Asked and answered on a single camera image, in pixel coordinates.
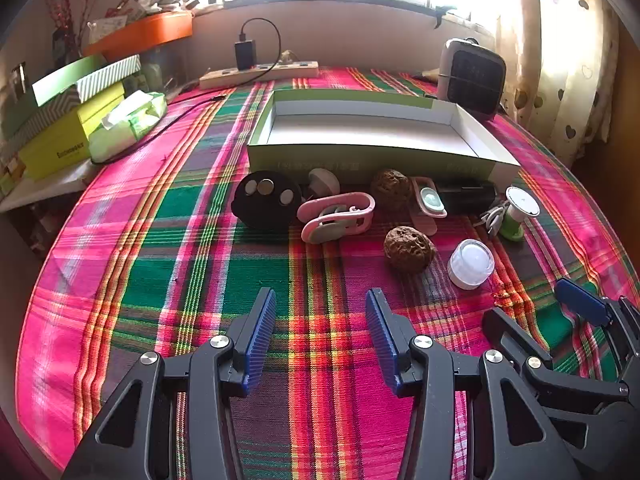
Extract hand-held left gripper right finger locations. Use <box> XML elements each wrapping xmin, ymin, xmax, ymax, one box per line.
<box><xmin>365</xmin><ymin>288</ymin><xmax>583</xmax><ymax>480</ymax></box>

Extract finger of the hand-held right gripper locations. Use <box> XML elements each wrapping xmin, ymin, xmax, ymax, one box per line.
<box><xmin>554</xmin><ymin>278</ymin><xmax>640</xmax><ymax>386</ymax></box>
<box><xmin>481</xmin><ymin>306</ymin><xmax>631</xmax><ymax>411</ymax></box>

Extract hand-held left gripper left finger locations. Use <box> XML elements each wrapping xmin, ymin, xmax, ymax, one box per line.
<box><xmin>60</xmin><ymin>287</ymin><xmax>277</xmax><ymax>480</ymax></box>

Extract small white jar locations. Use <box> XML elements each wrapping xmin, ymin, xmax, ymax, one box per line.
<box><xmin>446</xmin><ymin>239</ymin><xmax>496</xmax><ymax>291</ymax></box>

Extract brown walnut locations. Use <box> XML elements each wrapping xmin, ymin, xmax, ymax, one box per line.
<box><xmin>383</xmin><ymin>226</ymin><xmax>437</xmax><ymax>275</ymax></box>
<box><xmin>370</xmin><ymin>168</ymin><xmax>415</xmax><ymax>211</ymax></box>

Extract white usb cable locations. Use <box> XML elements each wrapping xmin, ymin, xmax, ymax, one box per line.
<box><xmin>479</xmin><ymin>195</ymin><xmax>511</xmax><ymax>238</ymax></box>

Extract green white spool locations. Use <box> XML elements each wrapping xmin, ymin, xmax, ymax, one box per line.
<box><xmin>500</xmin><ymin>186</ymin><xmax>542</xmax><ymax>242</ymax></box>

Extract pink grey clip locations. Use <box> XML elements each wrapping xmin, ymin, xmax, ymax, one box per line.
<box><xmin>296</xmin><ymin>192</ymin><xmax>377</xmax><ymax>245</ymax></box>

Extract black round case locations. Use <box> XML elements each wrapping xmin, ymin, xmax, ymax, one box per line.
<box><xmin>232</xmin><ymin>171</ymin><xmax>304</xmax><ymax>231</ymax></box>

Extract black device with clear base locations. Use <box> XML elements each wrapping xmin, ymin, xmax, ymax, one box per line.
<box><xmin>437</xmin><ymin>179</ymin><xmax>498</xmax><ymax>216</ymax></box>

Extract pink holder with mint spoon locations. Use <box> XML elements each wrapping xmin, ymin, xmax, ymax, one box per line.
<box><xmin>410</xmin><ymin>176</ymin><xmax>448</xmax><ymax>237</ymax></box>

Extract white egg-shaped hook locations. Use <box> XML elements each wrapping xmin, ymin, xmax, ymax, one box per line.
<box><xmin>306</xmin><ymin>167</ymin><xmax>342</xmax><ymax>196</ymax></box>

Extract green white cardboard box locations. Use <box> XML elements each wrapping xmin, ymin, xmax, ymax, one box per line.
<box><xmin>247</xmin><ymin>89</ymin><xmax>522</xmax><ymax>186</ymax></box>

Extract pink green plaid tablecloth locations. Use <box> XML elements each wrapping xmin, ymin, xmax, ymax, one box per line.
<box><xmin>15</xmin><ymin>66</ymin><xmax>636</xmax><ymax>480</ymax></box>

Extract heart print curtain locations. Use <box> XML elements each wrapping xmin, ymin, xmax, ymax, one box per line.
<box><xmin>495</xmin><ymin>0</ymin><xmax>621</xmax><ymax>161</ymax></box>

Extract green tissue pack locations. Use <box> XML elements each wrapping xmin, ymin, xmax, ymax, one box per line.
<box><xmin>89</xmin><ymin>91</ymin><xmax>167</xmax><ymax>163</ymax></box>

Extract grey space heater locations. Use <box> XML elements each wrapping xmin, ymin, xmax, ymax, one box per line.
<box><xmin>437</xmin><ymin>37</ymin><xmax>507</xmax><ymax>122</ymax></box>

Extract beige power strip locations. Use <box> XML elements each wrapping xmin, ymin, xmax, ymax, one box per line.
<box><xmin>199</xmin><ymin>61</ymin><xmax>320</xmax><ymax>91</ymax></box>

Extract white side table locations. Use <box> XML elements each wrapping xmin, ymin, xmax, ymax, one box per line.
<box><xmin>0</xmin><ymin>160</ymin><xmax>101</xmax><ymax>213</ymax></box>

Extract yellow-green box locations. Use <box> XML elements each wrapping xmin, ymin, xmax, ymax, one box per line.
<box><xmin>17</xmin><ymin>82</ymin><xmax>126</xmax><ymax>181</ymax></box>

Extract black charger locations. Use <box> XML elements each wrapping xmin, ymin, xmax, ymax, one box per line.
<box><xmin>235</xmin><ymin>40</ymin><xmax>258</xmax><ymax>71</ymax></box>

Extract striped green white box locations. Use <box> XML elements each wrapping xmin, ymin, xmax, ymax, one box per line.
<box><xmin>75</xmin><ymin>55</ymin><xmax>142</xmax><ymax>103</ymax></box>

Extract grey chevron box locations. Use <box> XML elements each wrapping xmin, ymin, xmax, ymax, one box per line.
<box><xmin>0</xmin><ymin>105</ymin><xmax>81</xmax><ymax>153</ymax></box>

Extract orange storage tray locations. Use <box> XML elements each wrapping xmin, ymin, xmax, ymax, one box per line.
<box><xmin>82</xmin><ymin>11</ymin><xmax>194</xmax><ymax>61</ymax></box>

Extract pile of papers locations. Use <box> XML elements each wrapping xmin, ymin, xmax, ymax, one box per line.
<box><xmin>105</xmin><ymin>0</ymin><xmax>196</xmax><ymax>17</ymax></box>

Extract red berry branches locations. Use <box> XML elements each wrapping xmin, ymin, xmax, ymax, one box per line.
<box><xmin>42</xmin><ymin>0</ymin><xmax>96</xmax><ymax>56</ymax></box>

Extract black charger cable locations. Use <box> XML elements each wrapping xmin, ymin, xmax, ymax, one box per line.
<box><xmin>240</xmin><ymin>18</ymin><xmax>282</xmax><ymax>81</ymax></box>

